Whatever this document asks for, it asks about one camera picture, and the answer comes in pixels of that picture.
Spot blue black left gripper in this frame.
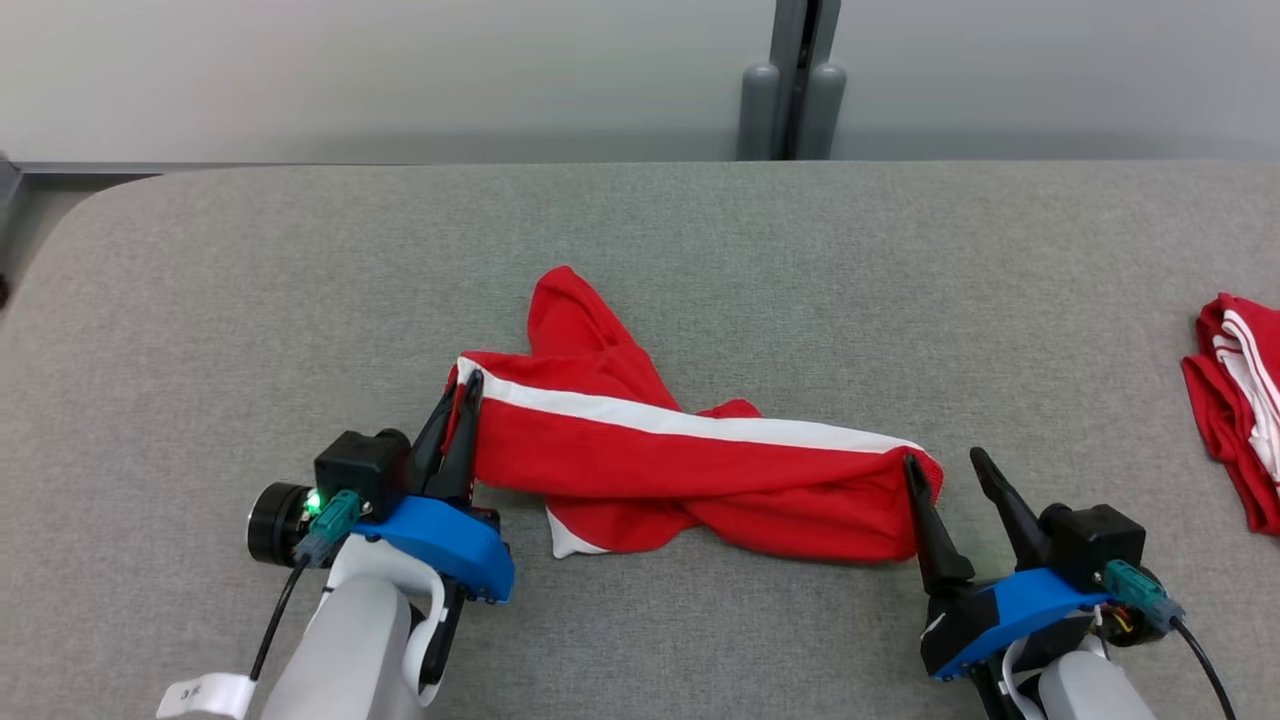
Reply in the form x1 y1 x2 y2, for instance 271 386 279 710
247 370 516 691

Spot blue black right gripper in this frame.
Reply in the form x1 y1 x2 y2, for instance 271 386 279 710
903 447 1166 720

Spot red shorts with white stripe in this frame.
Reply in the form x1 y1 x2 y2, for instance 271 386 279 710
445 265 946 564

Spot red Bulls jersey white sleeves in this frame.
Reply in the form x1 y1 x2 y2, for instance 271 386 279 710
1180 293 1280 536

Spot black cable with teal plug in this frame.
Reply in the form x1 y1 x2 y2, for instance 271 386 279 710
248 490 361 683
1103 560 1238 720

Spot white paper cable tag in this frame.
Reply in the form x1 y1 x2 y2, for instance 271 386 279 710
157 673 259 720

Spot grey partition bottom rail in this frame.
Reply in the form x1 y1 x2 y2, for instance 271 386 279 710
0 160 421 177

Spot grey partition post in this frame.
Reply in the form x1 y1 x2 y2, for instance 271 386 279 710
738 0 847 161

